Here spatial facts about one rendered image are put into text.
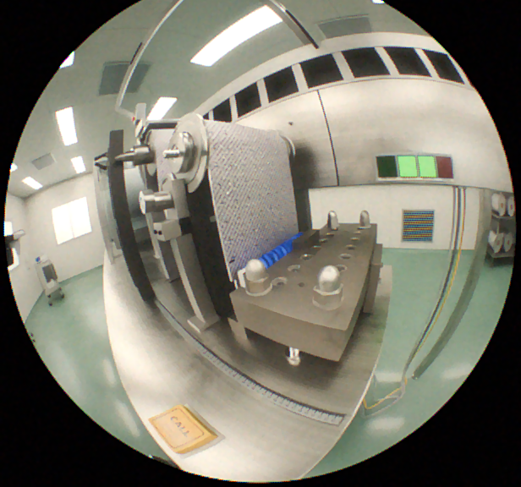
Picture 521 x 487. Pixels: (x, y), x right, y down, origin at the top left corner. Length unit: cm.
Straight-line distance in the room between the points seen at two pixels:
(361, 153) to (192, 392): 61
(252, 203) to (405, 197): 266
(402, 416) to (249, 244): 129
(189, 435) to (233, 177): 39
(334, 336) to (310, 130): 49
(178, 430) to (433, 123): 74
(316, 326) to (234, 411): 18
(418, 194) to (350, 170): 245
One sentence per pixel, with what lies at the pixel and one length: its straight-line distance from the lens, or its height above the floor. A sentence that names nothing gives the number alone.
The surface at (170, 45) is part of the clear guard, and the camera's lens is 88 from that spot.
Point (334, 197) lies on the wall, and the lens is 294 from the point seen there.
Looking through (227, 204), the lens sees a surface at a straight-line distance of 28.
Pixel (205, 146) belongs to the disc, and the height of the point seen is 124.
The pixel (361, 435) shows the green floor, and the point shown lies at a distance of 121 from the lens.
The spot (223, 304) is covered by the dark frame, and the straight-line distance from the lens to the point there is 41.
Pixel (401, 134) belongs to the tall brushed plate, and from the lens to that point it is 50.
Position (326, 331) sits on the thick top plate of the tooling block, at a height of 102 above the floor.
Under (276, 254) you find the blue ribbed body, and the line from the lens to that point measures 33.
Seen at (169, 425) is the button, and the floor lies 92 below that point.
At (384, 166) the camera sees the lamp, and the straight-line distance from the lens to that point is 48.
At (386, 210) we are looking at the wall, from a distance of 286.
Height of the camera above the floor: 116
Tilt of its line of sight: 12 degrees down
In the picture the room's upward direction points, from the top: 9 degrees counter-clockwise
